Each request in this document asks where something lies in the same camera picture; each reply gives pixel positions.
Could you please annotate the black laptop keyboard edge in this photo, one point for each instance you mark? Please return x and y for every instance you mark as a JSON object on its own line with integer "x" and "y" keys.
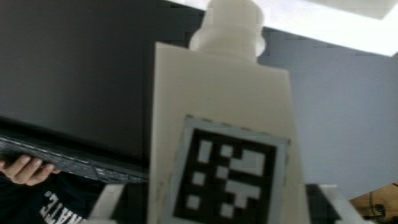
{"x": 79, "y": 157}

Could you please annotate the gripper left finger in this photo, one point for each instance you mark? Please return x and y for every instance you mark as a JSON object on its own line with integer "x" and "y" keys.
{"x": 121, "y": 205}

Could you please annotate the dark printed shirt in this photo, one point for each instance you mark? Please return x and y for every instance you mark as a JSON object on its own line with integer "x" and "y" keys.
{"x": 52, "y": 203}

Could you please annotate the white front wall bar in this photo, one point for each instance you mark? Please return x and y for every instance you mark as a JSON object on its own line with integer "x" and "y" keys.
{"x": 199, "y": 4}

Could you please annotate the person's hand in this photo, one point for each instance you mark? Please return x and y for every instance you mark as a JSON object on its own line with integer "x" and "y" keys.
{"x": 27, "y": 171}

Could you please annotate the white right wall bar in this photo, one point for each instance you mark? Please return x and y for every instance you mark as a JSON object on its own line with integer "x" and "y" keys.
{"x": 354, "y": 23}

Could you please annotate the white wall bar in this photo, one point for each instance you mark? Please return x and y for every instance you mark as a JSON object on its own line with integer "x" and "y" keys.
{"x": 199, "y": 4}
{"x": 354, "y": 23}

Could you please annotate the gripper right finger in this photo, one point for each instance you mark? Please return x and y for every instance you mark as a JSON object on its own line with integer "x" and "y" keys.
{"x": 331, "y": 209}

